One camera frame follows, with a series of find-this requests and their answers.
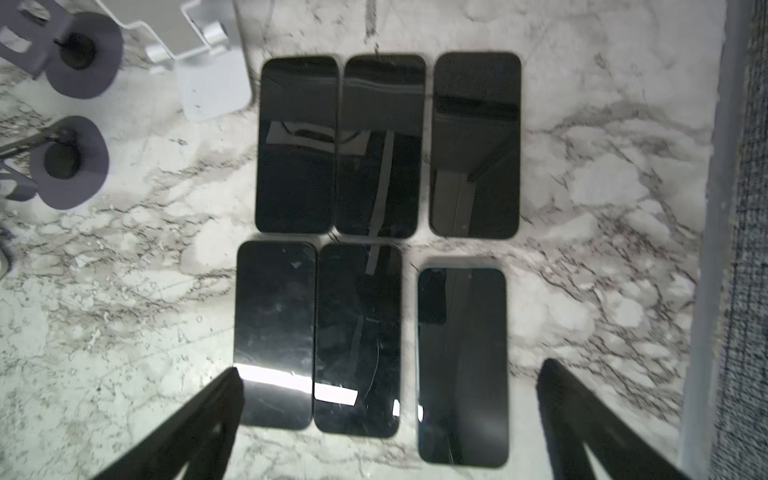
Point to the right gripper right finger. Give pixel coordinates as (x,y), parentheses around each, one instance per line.
(575,421)

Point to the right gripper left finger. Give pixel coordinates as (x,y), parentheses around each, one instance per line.
(197,440)

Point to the black phone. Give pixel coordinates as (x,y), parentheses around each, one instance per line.
(475,157)
(297,145)
(379,150)
(358,340)
(274,331)
(462,361)

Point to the purple round phone stand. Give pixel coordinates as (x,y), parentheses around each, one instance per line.
(65,164)

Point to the white back phone stand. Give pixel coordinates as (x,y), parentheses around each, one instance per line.
(200,41)

